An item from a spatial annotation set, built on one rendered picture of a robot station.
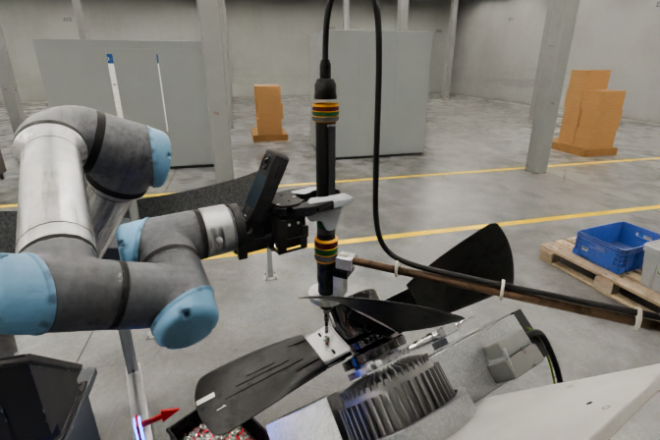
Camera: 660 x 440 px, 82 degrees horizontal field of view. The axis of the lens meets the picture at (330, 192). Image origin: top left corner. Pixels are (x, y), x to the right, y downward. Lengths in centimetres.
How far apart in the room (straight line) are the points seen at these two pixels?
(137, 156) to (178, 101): 600
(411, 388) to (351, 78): 641
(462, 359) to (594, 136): 809
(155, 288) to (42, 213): 15
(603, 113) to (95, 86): 882
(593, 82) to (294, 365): 869
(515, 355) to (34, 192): 89
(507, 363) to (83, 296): 77
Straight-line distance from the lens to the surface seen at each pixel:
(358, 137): 710
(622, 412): 58
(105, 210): 87
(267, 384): 77
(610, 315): 68
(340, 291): 72
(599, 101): 876
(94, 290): 45
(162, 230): 55
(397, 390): 77
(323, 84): 61
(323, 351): 81
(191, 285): 49
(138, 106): 688
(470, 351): 95
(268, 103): 881
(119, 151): 77
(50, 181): 59
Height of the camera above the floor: 173
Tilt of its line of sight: 19 degrees down
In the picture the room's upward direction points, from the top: straight up
